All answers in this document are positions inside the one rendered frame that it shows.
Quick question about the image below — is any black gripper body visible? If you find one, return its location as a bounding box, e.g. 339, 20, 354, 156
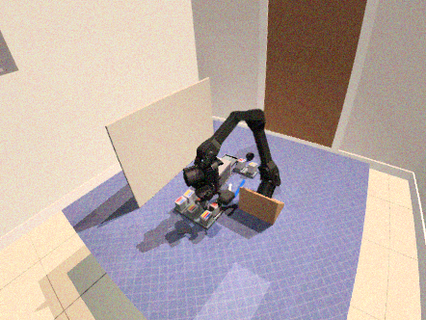
192, 175, 235, 205

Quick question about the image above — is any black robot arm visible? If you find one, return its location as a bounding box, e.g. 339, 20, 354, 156
183, 108, 281, 201

